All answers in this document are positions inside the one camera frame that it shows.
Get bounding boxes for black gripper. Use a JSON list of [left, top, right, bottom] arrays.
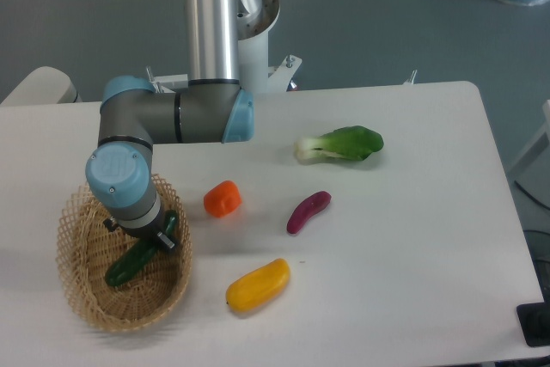
[[103, 201, 179, 251]]

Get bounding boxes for green cucumber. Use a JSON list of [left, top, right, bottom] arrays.
[[104, 210, 179, 287]]

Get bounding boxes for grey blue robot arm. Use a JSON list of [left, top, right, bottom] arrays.
[[85, 0, 254, 251]]

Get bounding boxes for woven wicker basket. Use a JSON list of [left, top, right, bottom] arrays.
[[56, 174, 193, 333]]

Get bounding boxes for orange bell pepper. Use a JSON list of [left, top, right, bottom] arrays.
[[203, 180, 242, 218]]

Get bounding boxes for yellow bell pepper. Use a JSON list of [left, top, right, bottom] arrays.
[[225, 258, 290, 313]]

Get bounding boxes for white chair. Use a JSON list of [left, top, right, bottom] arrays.
[[1, 66, 83, 107]]

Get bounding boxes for purple sweet potato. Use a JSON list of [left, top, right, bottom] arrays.
[[286, 191, 332, 235]]

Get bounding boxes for green bok choy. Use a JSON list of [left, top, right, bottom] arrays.
[[294, 125, 384, 162]]

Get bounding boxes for black device at edge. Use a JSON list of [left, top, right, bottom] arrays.
[[516, 303, 549, 347]]

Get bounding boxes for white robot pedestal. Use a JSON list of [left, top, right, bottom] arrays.
[[144, 0, 303, 95]]

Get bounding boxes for white furniture frame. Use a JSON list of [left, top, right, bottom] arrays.
[[508, 100, 549, 178]]

